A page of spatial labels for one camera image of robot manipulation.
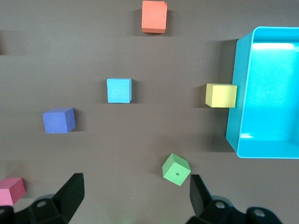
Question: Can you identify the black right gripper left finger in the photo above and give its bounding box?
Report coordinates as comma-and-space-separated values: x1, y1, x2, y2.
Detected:
0, 172, 85, 224

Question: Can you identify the orange foam block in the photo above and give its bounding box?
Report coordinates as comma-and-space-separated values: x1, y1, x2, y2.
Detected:
141, 0, 168, 34

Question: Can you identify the cyan plastic bin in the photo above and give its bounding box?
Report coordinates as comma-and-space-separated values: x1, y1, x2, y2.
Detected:
225, 26, 299, 160

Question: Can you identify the green foam block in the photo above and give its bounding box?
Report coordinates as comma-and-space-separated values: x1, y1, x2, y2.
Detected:
162, 153, 192, 187

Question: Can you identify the light blue foam block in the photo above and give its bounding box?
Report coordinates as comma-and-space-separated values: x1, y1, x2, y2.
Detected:
107, 78, 133, 104

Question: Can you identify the red foam block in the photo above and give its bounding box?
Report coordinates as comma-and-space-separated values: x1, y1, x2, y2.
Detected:
0, 177, 26, 206

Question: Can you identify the purple foam block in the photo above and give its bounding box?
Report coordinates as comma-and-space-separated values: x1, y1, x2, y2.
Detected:
42, 107, 76, 134

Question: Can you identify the yellow foam block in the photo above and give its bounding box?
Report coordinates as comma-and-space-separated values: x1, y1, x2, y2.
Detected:
205, 83, 238, 108

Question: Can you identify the brown table cover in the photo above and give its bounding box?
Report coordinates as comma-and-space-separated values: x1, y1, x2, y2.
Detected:
0, 0, 299, 224

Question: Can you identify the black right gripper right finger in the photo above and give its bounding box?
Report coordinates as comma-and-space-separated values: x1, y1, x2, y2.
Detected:
185, 174, 285, 224

